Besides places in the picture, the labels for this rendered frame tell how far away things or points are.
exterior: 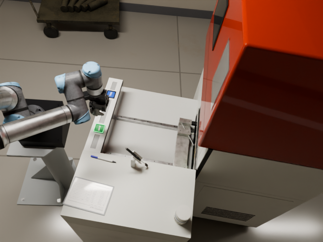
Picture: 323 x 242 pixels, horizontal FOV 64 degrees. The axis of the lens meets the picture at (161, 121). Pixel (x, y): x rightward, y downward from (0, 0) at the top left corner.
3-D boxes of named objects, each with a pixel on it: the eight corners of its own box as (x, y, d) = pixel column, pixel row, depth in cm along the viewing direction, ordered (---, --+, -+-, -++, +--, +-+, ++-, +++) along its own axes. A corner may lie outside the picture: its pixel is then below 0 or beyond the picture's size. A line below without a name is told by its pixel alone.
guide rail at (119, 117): (191, 130, 173) (192, 128, 171) (191, 133, 172) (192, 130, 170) (117, 117, 173) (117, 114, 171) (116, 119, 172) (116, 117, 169)
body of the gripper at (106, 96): (105, 113, 130) (103, 98, 120) (88, 110, 130) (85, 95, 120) (109, 101, 134) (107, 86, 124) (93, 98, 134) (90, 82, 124)
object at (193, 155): (197, 116, 177) (200, 108, 169) (192, 177, 152) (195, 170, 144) (194, 115, 177) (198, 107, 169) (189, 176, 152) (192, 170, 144)
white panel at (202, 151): (202, 80, 200) (217, 38, 167) (194, 181, 154) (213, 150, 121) (198, 79, 200) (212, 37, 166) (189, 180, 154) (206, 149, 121)
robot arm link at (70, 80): (62, 102, 107) (88, 95, 110) (53, 75, 105) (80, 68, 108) (62, 101, 114) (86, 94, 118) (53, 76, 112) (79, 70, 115)
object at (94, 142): (123, 92, 185) (123, 79, 173) (102, 163, 154) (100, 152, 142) (110, 90, 185) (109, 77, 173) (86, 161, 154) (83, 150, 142)
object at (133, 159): (142, 163, 141) (143, 151, 130) (141, 169, 139) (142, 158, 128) (131, 161, 141) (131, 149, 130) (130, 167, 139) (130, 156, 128)
